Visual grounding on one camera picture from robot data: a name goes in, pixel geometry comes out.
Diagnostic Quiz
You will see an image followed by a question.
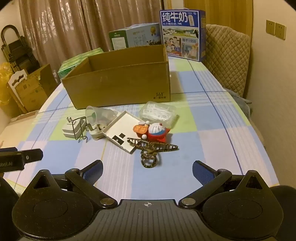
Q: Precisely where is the brown cardboard box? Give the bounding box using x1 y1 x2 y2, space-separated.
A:
60 44 171 110

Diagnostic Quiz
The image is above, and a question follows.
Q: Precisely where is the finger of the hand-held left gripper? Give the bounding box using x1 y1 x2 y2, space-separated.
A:
22 149 44 163

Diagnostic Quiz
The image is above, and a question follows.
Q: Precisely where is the blue milk carton box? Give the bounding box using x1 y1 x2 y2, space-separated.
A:
159 9 207 62

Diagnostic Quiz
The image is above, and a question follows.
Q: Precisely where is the red cartoon cat toy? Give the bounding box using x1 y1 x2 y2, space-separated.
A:
142 120 171 143

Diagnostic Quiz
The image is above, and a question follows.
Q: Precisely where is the grey cloth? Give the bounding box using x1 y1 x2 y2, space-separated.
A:
228 89 253 119

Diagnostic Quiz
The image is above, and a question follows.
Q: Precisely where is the wooden door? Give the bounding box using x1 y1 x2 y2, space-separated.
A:
184 0 254 39

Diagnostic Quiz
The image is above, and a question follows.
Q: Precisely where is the white power adapter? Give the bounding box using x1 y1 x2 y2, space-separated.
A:
62 118 87 140

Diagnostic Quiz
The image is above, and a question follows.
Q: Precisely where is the white plug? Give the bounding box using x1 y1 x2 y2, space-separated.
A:
87 122 109 140

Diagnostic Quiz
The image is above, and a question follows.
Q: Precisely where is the tiger striped hair clip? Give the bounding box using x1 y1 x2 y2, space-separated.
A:
127 137 179 169

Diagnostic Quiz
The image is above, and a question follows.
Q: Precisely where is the flat cardboard sheet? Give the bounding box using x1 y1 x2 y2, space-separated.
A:
10 110 40 122

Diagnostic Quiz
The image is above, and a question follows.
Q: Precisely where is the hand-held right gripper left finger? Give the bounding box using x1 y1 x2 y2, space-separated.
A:
25 159 118 209

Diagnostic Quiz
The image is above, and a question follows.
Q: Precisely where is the green drink carton pack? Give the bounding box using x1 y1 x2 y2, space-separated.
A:
58 47 104 80

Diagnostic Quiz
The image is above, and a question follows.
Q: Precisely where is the clear plastic cup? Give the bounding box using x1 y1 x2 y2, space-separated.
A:
85 105 120 128

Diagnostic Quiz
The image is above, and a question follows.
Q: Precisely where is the metal wire stand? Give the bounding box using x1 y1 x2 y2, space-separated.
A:
67 116 90 142

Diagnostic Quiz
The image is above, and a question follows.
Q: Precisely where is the brown curtain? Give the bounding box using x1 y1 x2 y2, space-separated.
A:
81 0 185 53
18 0 84 68

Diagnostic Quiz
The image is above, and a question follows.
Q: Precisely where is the quilted beige chair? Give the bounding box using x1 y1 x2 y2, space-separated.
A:
205 24 252 98

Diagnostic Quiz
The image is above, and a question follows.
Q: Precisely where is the yellow plastic bag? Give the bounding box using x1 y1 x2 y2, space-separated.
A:
0 62 15 106

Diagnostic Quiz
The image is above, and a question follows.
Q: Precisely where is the printed cardboard box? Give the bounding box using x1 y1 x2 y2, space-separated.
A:
14 76 49 112

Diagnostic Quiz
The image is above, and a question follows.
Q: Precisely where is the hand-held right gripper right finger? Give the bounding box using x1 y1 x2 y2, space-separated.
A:
178 160 271 209

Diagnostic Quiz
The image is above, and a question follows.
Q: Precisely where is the white carved wooden piece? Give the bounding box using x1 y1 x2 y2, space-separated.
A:
6 70 30 114

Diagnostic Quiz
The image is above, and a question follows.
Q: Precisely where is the pale green milk box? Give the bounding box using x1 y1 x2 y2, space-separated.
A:
109 23 162 51

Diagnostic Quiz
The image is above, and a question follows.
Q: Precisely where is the orange jelly cup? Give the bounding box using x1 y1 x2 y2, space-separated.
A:
132 125 148 136

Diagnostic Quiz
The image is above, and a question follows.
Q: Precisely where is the clear plastic floss box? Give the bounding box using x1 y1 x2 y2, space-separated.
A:
139 101 180 130

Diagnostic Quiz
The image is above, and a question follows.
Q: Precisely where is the black folding rack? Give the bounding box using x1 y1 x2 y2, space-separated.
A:
1 25 39 75

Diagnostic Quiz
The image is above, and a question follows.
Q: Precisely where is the white plastic tray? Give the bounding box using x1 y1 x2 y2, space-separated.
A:
102 110 149 155

